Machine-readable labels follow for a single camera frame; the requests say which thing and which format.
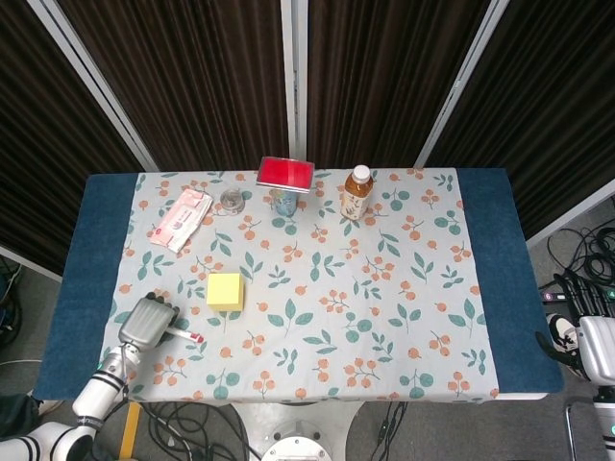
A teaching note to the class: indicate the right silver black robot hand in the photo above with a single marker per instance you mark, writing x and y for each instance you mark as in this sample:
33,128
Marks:
598,346

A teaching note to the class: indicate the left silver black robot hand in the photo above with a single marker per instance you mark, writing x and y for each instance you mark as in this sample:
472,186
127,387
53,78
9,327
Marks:
146,324

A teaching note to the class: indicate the red and white marker pen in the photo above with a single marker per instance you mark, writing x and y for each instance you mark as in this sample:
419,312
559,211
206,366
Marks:
192,336

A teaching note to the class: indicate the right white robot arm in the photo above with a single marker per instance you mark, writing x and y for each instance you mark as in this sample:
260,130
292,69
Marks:
606,422

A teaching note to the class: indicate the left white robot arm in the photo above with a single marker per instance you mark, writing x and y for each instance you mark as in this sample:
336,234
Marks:
98,389

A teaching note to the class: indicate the floral fruit print tablecloth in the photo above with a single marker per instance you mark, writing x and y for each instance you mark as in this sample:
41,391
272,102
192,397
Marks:
312,298

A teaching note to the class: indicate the white black sneaker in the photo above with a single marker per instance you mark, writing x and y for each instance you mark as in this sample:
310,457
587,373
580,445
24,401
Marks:
563,332

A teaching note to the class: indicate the black power strip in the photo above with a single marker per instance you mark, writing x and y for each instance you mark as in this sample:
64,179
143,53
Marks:
552,294

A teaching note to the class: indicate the yellow cube block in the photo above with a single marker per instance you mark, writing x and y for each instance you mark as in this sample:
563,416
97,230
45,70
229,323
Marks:
225,293

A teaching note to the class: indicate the blue table mat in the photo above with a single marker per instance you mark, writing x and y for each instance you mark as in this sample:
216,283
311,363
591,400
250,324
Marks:
81,249

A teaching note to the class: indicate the pink white wet wipes pack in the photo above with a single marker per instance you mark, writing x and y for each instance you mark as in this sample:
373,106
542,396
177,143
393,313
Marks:
182,221

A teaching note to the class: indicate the yellow floor tape strip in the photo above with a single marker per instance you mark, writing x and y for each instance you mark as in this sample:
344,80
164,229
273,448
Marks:
130,432

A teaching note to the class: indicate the white shoe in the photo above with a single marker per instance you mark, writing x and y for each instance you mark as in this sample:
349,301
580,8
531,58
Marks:
48,407

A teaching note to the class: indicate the small clear round jar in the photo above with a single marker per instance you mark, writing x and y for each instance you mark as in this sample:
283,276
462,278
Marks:
232,201

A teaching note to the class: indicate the blue green drink can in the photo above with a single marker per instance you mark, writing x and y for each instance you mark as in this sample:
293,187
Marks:
284,205

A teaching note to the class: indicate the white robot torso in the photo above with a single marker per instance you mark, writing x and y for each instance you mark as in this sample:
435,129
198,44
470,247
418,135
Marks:
298,449

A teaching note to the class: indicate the flat red box silver rim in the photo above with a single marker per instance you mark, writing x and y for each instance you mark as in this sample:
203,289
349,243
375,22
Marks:
285,174

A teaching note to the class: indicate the dark ribbed partition panel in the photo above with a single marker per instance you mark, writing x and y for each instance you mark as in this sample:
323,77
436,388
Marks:
192,86
38,144
552,96
375,81

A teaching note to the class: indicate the amber tea bottle white cap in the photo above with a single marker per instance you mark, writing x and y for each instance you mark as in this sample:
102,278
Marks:
356,194

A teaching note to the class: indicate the metal chair frame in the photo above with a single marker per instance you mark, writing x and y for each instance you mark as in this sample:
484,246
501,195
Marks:
571,432

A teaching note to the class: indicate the grey partition frame post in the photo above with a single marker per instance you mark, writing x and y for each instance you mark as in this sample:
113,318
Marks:
24,261
293,72
461,81
572,216
96,86

